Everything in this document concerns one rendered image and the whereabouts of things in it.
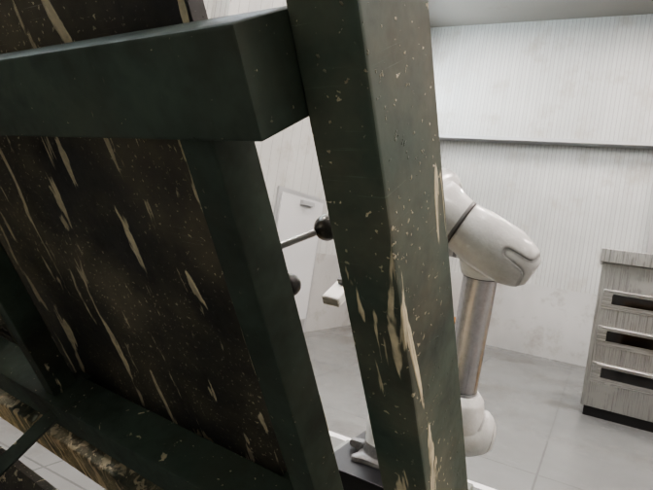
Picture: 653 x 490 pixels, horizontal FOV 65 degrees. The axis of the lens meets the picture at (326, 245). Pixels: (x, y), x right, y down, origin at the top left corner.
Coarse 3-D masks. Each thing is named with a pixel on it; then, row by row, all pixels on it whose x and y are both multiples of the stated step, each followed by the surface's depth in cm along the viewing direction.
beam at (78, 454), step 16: (0, 400) 165; (16, 400) 164; (0, 416) 175; (16, 416) 160; (32, 416) 155; (48, 432) 148; (64, 432) 147; (48, 448) 157; (64, 448) 144; (80, 448) 140; (96, 448) 139; (80, 464) 143; (96, 464) 134; (112, 464) 133; (96, 480) 142; (112, 480) 132; (128, 480) 127; (144, 480) 127
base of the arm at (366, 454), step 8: (352, 440) 175; (360, 440) 174; (360, 448) 173; (368, 448) 166; (352, 456) 166; (360, 456) 166; (368, 456) 165; (376, 456) 164; (368, 464) 164; (376, 464) 163
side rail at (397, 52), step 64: (320, 0) 35; (384, 0) 36; (320, 64) 37; (384, 64) 37; (320, 128) 40; (384, 128) 38; (384, 192) 40; (384, 256) 43; (448, 256) 52; (384, 320) 46; (448, 320) 54; (384, 384) 51; (448, 384) 57; (384, 448) 56; (448, 448) 60
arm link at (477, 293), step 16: (464, 272) 153; (464, 288) 154; (480, 288) 151; (496, 288) 154; (464, 304) 154; (480, 304) 152; (464, 320) 154; (480, 320) 153; (464, 336) 155; (480, 336) 154; (464, 352) 155; (480, 352) 156; (464, 368) 156; (480, 368) 158; (464, 384) 157; (464, 400) 157; (480, 400) 160; (464, 416) 156; (480, 416) 158; (464, 432) 156; (480, 432) 157; (464, 448) 157; (480, 448) 157
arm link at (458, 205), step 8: (448, 176) 101; (456, 176) 104; (448, 184) 99; (456, 184) 100; (448, 192) 97; (456, 192) 98; (464, 192) 100; (448, 200) 96; (456, 200) 97; (464, 200) 97; (472, 200) 99; (448, 208) 96; (456, 208) 96; (464, 208) 96; (448, 216) 96; (456, 216) 96; (464, 216) 96; (448, 224) 96; (456, 224) 96; (448, 232) 97; (448, 240) 98
